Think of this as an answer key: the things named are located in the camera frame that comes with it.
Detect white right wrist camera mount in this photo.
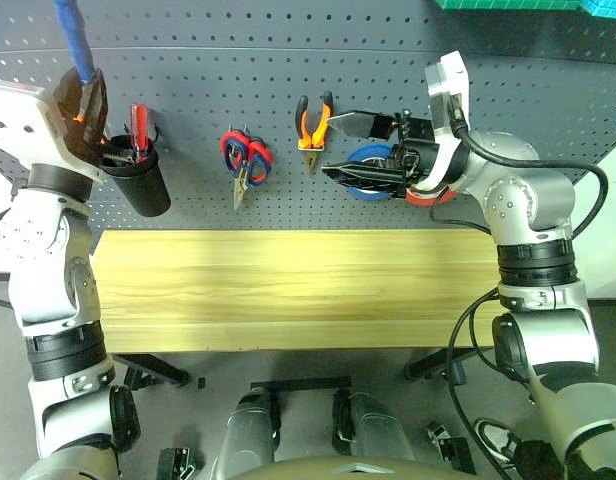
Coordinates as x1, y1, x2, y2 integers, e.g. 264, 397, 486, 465
424, 49, 472, 192

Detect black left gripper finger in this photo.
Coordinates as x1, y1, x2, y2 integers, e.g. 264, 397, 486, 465
55, 69, 84, 114
82, 69, 110, 144

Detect orange black handled screwdriver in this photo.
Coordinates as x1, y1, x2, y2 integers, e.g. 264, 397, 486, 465
72, 112, 138, 164

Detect blue handled screwdriver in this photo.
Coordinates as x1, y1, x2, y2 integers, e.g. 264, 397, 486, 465
54, 0, 97, 85

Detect cyan brick pattern box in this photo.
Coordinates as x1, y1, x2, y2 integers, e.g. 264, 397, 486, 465
580, 0, 616, 19

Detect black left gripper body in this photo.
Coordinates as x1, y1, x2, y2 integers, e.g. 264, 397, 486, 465
52, 102, 104, 164

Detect olive grey curved body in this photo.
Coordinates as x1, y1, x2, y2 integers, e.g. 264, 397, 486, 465
226, 452, 420, 480

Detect dark grey rounded shape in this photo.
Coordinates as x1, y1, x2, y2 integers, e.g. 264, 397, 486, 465
343, 392, 415, 462
216, 389, 280, 467

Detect orange yellow handled pliers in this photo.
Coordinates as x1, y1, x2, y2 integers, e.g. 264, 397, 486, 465
294, 90, 335, 174

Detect red tape roll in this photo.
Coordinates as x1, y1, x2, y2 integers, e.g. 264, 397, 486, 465
405, 183, 459, 208

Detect black metal floor frame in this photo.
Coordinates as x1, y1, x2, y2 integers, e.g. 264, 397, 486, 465
249, 376, 353, 454

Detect black floor bracket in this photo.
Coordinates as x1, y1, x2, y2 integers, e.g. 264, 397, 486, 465
156, 446, 197, 480
426, 422, 477, 475

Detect red handled screwdriver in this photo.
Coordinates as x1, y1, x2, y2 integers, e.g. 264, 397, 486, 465
127, 103, 155, 164

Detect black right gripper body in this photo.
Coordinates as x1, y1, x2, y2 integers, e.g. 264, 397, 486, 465
387, 112, 442, 199

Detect blue tape roll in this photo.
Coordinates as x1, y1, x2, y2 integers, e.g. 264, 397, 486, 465
346, 144, 407, 202

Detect dark blue handled scissors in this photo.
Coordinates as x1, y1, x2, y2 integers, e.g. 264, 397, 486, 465
224, 135, 269, 210

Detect red handled scissors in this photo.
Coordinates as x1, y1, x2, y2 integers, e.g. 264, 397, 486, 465
219, 128, 275, 190

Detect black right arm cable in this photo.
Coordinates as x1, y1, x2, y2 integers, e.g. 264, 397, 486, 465
427, 97, 610, 480

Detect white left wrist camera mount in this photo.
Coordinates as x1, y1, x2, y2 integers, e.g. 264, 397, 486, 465
0, 82, 107, 184

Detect green brick pattern box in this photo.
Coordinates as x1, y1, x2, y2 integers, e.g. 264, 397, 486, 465
432, 0, 585, 11

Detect black plastic cup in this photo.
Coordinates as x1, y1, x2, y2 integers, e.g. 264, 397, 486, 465
101, 134, 172, 218

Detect black metal table leg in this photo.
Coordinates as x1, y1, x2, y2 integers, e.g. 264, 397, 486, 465
112, 352, 192, 391
404, 347, 483, 382

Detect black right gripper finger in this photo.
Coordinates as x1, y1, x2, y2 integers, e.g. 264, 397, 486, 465
321, 161, 405, 194
327, 110, 403, 140

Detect grey pegboard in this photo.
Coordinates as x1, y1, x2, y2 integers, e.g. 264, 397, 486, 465
0, 0, 616, 247

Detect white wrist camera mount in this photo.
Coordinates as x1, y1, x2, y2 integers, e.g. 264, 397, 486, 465
0, 82, 107, 184
424, 49, 472, 192

